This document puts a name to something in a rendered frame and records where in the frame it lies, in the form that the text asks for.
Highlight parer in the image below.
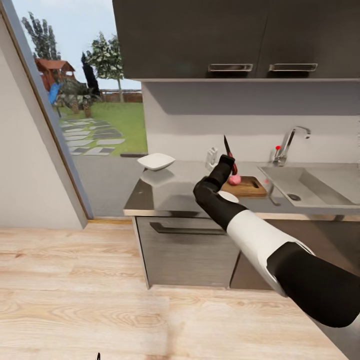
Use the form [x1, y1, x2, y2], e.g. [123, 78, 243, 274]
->
[224, 137, 238, 176]

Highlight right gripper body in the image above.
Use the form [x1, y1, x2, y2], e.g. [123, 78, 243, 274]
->
[211, 154, 235, 181]

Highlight cutting board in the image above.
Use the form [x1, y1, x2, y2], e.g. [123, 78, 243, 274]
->
[219, 176, 268, 197]

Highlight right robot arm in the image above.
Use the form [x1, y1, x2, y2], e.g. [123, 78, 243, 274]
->
[193, 147, 360, 360]

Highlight vidalia onion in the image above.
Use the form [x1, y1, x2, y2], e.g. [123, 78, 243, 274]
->
[228, 175, 240, 185]

